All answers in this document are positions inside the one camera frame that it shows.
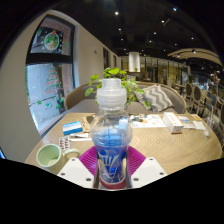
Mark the group of ceiling lights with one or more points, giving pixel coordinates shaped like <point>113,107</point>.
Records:
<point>116,13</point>

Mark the clear drinking glass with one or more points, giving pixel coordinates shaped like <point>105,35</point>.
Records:
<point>207,128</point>

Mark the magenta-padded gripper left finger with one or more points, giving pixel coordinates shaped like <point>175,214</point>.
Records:
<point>87,161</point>

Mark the light green mug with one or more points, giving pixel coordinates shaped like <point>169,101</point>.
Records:
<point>48,156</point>

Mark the pill blister pack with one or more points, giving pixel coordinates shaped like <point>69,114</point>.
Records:
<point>64,142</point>

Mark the group of dining chairs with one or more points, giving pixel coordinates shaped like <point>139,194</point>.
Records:
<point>200,96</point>

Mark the small blue box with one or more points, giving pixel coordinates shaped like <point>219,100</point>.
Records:
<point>72,128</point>

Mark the clear blue-label drink bottle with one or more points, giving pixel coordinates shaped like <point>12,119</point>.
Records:
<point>111,140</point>

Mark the curved grey sofa bench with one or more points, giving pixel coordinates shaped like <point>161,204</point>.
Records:
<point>76,96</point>

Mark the white round column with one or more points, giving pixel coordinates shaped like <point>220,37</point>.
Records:
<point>134,61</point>

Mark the white printed brochure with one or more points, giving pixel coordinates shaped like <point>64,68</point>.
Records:
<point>148,120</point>

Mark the green potted plant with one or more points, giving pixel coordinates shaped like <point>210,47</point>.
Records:
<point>133,90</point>

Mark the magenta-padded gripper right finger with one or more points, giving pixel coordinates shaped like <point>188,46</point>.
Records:
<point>136,161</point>

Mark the grey chevron cushion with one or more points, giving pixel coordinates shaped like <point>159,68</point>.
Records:
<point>156,98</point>

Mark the long white carton box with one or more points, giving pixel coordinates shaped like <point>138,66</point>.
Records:
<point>172,122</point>

